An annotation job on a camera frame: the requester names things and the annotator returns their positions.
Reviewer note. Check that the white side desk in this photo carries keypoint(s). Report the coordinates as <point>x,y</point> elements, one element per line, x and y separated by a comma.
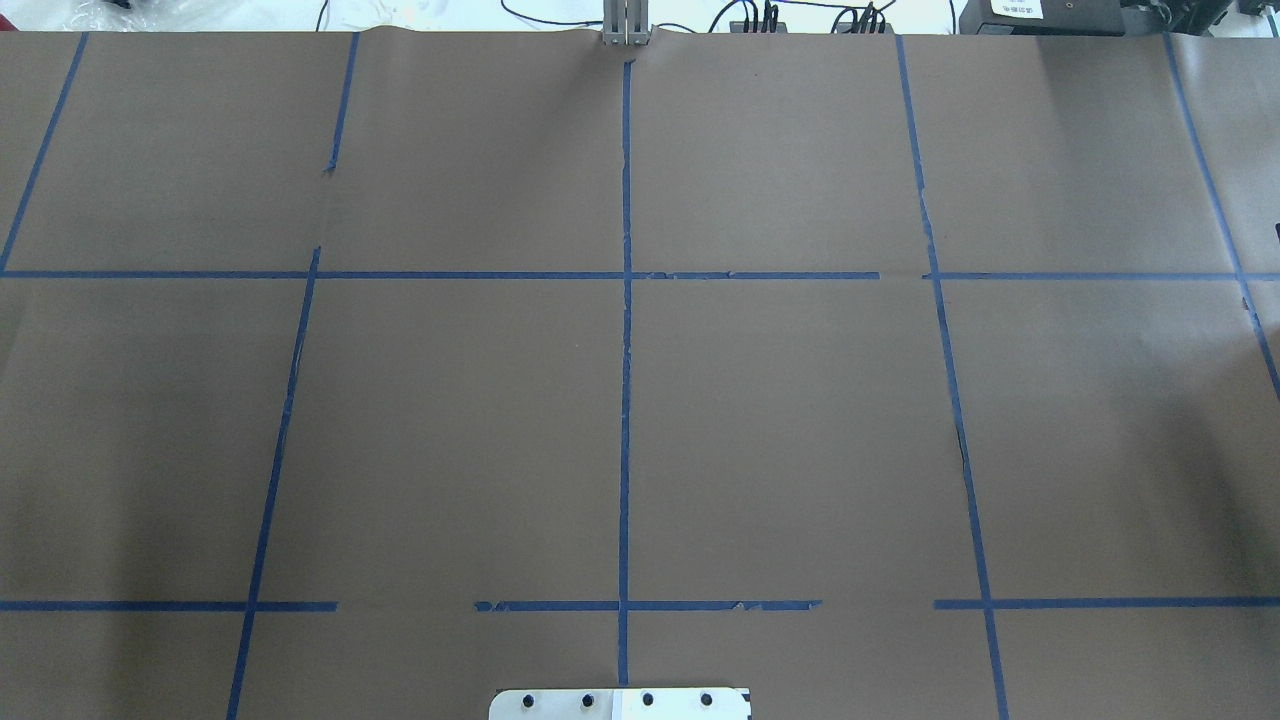
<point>905,17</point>

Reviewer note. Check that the crumpled clear plastic wrap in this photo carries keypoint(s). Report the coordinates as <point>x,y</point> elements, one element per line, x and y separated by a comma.
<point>131,16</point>

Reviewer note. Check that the black power adapter box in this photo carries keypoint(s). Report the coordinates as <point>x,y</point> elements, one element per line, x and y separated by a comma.
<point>1024,18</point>

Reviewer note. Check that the aluminium frame post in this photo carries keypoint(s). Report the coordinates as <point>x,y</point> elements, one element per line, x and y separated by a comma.
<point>626,23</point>

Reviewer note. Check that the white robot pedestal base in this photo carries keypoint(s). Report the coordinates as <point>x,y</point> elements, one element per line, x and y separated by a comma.
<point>622,703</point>

